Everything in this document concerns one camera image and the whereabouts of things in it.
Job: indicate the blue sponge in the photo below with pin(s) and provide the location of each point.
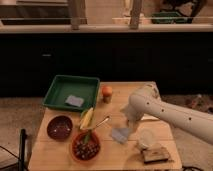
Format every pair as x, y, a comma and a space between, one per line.
74, 101

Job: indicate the black white dish brush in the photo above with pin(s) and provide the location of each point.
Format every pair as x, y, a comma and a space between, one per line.
149, 118

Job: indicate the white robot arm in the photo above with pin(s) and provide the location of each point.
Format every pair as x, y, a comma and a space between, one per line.
145, 100

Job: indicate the metal spoon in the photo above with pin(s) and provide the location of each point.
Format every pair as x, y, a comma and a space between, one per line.
100, 123

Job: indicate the orange bowl with food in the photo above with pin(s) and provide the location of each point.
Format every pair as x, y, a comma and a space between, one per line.
85, 147

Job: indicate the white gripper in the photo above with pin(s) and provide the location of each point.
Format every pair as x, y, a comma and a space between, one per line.
132, 116

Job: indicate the black chair frame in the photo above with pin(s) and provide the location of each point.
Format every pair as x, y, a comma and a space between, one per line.
21, 157

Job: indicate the purple bowl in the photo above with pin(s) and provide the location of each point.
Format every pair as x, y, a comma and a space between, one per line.
60, 128

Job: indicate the green plastic tray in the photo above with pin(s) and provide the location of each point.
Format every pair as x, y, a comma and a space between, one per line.
63, 86

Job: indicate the orange on wooden stand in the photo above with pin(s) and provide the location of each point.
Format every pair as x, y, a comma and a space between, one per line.
107, 94

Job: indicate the green bin in background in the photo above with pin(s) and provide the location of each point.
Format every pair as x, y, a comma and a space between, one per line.
167, 18

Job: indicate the brown wooden block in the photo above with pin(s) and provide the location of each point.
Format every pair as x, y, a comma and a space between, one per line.
155, 155

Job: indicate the white cup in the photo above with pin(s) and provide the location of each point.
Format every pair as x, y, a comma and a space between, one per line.
146, 139

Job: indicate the yellow corn cob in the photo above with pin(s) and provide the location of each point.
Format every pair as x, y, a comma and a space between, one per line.
86, 119

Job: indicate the light blue towel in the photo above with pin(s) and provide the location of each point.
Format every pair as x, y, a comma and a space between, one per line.
120, 135

